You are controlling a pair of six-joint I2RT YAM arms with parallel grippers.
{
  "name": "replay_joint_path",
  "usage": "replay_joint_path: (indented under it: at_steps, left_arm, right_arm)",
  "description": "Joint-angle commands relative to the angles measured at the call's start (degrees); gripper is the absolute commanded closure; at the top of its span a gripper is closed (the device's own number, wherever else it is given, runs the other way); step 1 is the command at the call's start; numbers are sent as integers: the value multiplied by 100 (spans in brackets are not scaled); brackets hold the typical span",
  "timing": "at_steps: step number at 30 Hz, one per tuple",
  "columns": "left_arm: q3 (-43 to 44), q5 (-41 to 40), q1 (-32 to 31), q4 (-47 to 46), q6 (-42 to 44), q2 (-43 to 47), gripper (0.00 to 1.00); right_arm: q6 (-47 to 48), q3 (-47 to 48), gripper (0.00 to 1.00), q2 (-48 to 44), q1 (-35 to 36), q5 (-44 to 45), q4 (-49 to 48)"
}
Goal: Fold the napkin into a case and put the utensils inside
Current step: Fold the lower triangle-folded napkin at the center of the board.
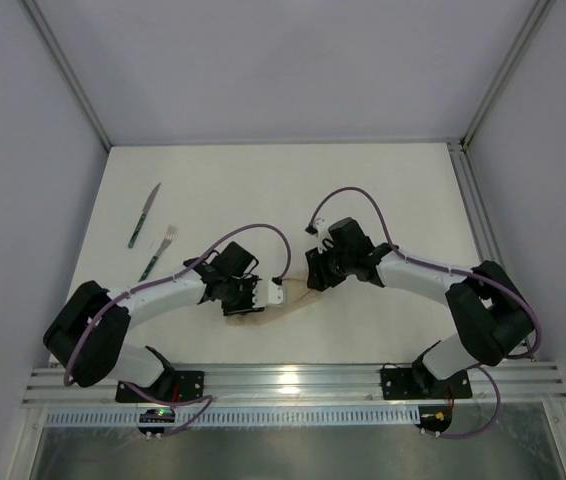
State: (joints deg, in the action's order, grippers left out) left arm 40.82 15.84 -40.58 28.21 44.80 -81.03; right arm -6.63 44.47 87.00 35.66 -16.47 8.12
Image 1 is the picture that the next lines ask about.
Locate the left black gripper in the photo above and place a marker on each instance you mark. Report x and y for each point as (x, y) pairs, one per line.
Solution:
(242, 296)

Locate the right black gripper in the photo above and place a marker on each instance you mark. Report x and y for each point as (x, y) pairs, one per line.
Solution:
(320, 270)

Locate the beige cloth napkin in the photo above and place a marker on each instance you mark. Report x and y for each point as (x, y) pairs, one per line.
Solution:
(298, 296)

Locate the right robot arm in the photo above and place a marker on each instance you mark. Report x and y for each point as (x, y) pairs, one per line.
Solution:
(489, 314)

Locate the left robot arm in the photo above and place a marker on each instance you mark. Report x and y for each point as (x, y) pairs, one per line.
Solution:
(88, 336)

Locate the silver fork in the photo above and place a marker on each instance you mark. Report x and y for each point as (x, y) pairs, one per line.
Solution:
(165, 243)

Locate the left controller board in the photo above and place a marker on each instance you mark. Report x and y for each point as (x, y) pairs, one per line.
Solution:
(154, 422)

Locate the controller board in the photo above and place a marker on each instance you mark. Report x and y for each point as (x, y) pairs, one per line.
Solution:
(434, 420)
(154, 422)

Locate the right controller board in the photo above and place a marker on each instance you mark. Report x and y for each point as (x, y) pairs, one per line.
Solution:
(434, 420)

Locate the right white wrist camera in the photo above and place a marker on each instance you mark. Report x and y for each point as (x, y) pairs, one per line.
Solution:
(318, 229)

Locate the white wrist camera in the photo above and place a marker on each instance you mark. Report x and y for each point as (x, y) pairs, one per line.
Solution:
(273, 294)
(318, 229)

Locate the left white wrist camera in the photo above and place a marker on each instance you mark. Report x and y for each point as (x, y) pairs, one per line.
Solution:
(273, 294)

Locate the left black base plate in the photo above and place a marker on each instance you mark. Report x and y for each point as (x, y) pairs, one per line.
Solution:
(171, 387)

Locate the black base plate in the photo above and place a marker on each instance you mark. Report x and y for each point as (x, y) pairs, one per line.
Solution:
(398, 383)
(171, 387)

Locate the green handled knife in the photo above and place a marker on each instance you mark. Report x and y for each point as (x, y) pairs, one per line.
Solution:
(143, 216)

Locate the slotted cable duct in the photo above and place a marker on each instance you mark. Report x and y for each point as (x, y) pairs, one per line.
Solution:
(233, 416)

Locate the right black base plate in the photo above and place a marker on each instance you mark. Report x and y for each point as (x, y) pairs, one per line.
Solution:
(398, 383)

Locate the right aluminium side rail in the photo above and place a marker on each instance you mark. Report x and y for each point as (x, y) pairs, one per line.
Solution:
(480, 225)

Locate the front aluminium rail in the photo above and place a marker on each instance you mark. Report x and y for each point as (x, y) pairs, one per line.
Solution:
(305, 384)

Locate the right frame post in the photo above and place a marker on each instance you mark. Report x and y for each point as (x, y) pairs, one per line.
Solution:
(507, 67)

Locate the frame post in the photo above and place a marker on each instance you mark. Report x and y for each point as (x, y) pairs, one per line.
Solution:
(507, 67)
(45, 32)

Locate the left frame post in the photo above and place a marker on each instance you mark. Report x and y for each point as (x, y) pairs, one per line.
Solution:
(45, 32)

